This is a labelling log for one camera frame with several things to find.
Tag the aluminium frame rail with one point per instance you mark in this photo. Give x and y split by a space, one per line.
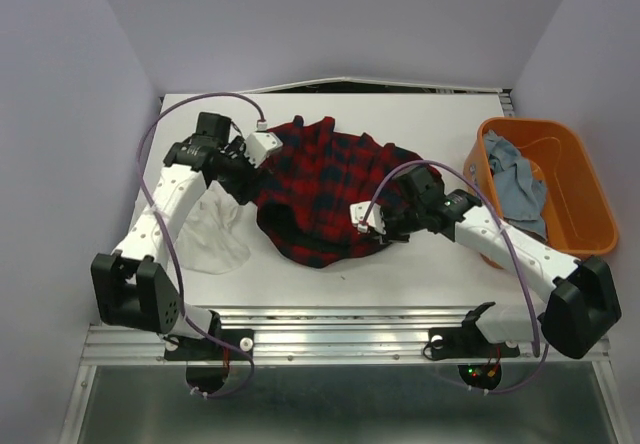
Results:
298 336

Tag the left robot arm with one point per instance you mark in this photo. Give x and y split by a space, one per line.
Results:
139 285

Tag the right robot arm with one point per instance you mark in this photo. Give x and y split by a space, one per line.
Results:
570 304

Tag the light blue skirt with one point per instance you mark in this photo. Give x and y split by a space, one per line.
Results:
521 195

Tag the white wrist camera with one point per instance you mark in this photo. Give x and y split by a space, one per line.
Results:
259 146
367 217

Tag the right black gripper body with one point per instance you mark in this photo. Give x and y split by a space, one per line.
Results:
400 221

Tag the red black plaid skirt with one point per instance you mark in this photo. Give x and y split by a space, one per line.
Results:
309 185

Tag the orange plastic basket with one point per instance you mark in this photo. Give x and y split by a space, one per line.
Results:
577 215

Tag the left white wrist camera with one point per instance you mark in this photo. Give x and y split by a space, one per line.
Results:
259 146

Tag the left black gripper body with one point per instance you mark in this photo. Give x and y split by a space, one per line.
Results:
238 171

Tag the white skirt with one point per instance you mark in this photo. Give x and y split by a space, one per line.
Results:
207 242

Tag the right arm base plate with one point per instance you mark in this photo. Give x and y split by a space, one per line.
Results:
463 343

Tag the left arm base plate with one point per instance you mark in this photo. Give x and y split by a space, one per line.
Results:
178 349

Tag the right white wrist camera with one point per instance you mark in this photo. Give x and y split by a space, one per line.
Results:
367 217

